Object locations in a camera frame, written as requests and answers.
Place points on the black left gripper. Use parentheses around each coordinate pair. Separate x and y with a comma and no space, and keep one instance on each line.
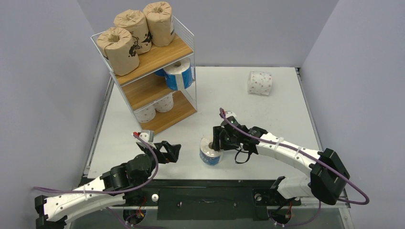
(172,155)

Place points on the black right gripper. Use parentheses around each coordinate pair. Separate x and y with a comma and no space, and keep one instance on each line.
(218,139)

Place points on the blue cartoon-face roll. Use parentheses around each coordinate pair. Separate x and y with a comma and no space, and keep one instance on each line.
(207,154)

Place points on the white red-dotted toilet roll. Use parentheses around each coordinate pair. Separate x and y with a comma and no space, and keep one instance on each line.
(146,114)
(165,104)

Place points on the white floral tissue pack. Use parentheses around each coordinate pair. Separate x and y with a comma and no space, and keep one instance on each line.
(259,83)

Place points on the blue white roll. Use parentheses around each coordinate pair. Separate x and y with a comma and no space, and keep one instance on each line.
(178,75)

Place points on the blue toilet roll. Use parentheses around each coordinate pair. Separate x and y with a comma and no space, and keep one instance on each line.
(160,72)

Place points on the white wire wooden shelf rack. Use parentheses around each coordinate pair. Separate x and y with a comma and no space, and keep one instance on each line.
(142,88)

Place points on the brown roll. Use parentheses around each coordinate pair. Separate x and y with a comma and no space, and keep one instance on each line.
(135,22)
(160,22)
(117,45)

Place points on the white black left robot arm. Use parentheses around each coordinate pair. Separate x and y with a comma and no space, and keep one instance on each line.
(120,185)

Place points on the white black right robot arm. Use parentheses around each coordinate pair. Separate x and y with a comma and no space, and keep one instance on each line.
(325,176)

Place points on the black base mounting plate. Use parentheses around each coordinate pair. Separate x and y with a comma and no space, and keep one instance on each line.
(181,199)

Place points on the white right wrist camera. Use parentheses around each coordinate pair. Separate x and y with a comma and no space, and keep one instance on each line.
(228,114)

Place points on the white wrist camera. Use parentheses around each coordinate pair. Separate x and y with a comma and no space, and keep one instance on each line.
(228,114)
(146,136)

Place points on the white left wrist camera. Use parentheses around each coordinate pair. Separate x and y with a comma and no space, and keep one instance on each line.
(146,136)

